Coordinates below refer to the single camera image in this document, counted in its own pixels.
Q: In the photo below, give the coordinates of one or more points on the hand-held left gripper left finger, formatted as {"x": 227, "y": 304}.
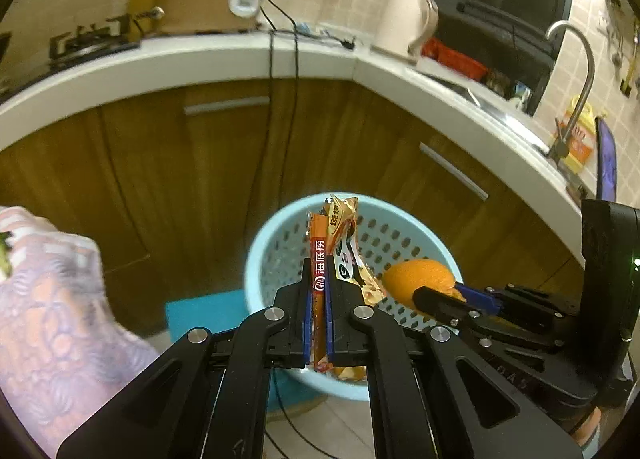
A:
{"x": 308, "y": 329}

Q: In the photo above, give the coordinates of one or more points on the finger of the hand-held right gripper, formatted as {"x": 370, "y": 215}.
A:
{"x": 440, "y": 306}
{"x": 480, "y": 296}

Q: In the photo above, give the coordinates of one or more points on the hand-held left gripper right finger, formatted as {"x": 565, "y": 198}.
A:
{"x": 329, "y": 329}

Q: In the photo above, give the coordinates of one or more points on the orange fruit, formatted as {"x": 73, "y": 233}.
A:
{"x": 415, "y": 276}

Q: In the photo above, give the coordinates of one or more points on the orange foil packet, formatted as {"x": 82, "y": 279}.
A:
{"x": 318, "y": 259}

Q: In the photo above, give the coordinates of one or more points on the colourful snack wrapper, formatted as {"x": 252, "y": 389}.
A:
{"x": 350, "y": 259}

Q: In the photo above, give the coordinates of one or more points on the light blue perforated basket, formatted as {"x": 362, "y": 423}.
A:
{"x": 280, "y": 249}

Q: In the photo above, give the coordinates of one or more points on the blue plastic stool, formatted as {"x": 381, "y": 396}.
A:
{"x": 210, "y": 314}

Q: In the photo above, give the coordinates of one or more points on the blue-screen phone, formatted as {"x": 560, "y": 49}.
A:
{"x": 606, "y": 159}

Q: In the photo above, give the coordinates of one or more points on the steel kitchen faucet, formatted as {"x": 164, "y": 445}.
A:
{"x": 587, "y": 64}

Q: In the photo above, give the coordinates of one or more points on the wooden kitchen cabinet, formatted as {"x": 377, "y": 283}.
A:
{"x": 150, "y": 164}

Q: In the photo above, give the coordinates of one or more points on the hanging kitchen utensils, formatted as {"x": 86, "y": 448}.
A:
{"x": 622, "y": 54}

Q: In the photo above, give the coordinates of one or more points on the red plastic basket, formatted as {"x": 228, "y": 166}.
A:
{"x": 457, "y": 61}

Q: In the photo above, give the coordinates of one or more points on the floral pink tablecloth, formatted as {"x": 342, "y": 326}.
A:
{"x": 50, "y": 314}

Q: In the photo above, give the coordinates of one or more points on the cream electric kettle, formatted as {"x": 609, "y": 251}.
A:
{"x": 405, "y": 24}

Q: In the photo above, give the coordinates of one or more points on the green bok choy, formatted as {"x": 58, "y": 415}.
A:
{"x": 5, "y": 254}

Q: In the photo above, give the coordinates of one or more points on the black gas stove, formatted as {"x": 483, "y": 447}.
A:
{"x": 85, "y": 44}

